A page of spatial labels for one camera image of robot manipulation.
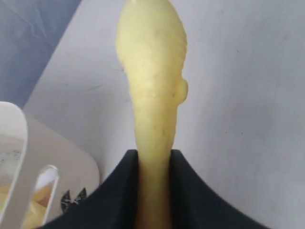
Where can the cream bin marked cross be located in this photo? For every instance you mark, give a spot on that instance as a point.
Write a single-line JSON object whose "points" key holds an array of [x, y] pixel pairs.
{"points": [[42, 147]]}

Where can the blue backdrop curtain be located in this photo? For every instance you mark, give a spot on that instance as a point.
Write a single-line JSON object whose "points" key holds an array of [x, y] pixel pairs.
{"points": [[30, 30]]}

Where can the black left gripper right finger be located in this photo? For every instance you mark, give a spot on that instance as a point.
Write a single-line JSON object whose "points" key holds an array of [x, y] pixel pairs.
{"points": [[253, 192]]}

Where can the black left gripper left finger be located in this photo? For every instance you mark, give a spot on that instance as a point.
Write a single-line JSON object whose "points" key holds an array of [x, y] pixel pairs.
{"points": [[112, 205]]}

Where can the yellow rubber chicken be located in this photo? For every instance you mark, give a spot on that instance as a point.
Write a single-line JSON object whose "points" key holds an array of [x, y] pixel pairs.
{"points": [[151, 45]]}

